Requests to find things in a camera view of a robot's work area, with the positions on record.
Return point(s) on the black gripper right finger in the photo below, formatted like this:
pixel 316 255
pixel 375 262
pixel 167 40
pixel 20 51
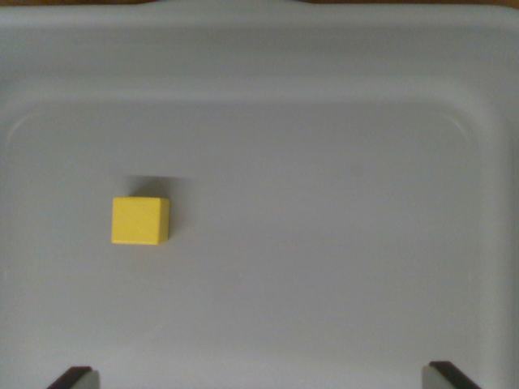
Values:
pixel 442 377

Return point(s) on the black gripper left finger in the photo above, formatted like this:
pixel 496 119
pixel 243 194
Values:
pixel 79 379

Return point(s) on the yellow wooden cube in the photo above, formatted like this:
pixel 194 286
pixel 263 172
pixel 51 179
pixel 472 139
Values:
pixel 138 221

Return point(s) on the grey plastic bin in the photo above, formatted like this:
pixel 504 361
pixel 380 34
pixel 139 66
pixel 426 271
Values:
pixel 284 162

